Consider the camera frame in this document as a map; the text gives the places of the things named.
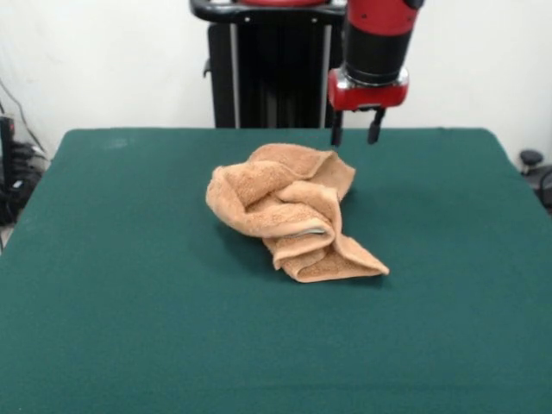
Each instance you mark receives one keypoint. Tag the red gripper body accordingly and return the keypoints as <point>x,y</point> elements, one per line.
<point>366,97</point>

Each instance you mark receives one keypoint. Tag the dark green table cloth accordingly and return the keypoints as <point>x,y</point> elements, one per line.
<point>129,323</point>

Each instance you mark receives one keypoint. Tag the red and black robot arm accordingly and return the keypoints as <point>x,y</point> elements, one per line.
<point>379,39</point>

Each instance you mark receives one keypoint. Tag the black chair base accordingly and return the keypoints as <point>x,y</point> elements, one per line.
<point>537,172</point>

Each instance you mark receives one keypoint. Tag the black equipment box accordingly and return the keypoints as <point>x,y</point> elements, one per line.
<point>7,151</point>

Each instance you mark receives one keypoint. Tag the red robot base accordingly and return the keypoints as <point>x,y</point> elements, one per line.
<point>280,2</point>

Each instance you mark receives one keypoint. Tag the orange terry towel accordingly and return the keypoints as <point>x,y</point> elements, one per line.
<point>280,207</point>

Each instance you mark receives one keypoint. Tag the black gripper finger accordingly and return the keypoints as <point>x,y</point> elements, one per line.
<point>336,131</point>
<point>374,131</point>

